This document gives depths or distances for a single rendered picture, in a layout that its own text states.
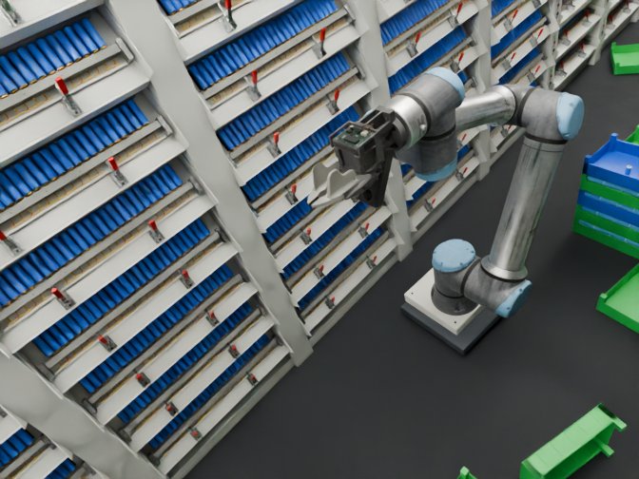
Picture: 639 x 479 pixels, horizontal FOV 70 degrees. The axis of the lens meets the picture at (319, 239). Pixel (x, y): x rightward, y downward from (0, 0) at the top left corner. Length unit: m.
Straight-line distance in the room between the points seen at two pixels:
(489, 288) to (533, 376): 0.39
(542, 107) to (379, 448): 1.20
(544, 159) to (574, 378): 0.80
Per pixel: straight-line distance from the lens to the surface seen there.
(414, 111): 0.84
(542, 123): 1.44
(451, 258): 1.68
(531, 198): 1.50
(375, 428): 1.76
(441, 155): 0.95
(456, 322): 1.84
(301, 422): 1.83
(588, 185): 2.16
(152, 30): 1.18
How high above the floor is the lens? 1.59
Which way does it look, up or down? 41 degrees down
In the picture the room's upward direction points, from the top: 19 degrees counter-clockwise
